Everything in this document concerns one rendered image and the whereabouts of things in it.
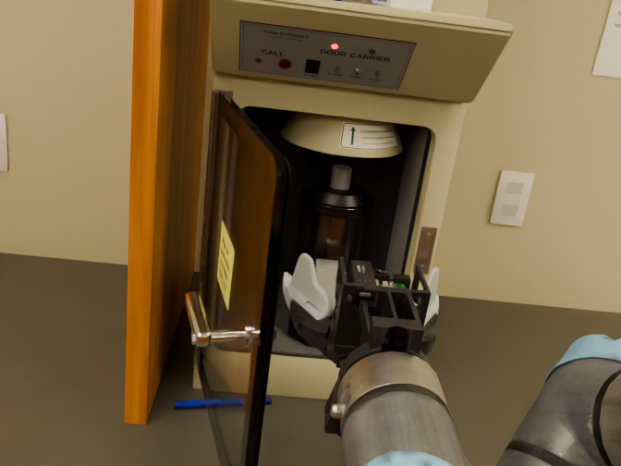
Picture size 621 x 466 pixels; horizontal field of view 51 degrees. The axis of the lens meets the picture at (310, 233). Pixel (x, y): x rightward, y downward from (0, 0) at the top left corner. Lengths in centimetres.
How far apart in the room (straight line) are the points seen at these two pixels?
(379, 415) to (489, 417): 67
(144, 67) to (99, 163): 62
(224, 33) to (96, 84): 60
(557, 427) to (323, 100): 51
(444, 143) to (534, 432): 48
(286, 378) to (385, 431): 60
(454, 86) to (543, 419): 45
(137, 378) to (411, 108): 50
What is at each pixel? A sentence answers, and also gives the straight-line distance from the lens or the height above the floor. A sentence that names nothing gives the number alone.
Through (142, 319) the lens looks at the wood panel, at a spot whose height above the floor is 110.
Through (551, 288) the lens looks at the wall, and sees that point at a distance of 152.
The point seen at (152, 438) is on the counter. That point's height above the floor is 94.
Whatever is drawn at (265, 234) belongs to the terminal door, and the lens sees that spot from 56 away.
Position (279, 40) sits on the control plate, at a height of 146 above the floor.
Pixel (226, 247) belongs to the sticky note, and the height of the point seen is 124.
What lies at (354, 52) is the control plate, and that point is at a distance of 75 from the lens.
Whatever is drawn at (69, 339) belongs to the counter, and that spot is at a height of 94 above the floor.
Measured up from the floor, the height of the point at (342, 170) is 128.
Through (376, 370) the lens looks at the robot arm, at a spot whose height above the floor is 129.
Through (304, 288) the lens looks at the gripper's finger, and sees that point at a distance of 60.
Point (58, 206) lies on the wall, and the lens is 140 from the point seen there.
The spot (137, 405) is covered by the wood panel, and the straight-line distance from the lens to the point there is 93.
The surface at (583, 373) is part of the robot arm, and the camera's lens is 50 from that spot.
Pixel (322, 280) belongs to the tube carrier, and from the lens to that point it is 94.
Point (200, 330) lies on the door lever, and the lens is 63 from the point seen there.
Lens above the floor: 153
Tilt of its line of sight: 21 degrees down
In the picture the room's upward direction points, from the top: 8 degrees clockwise
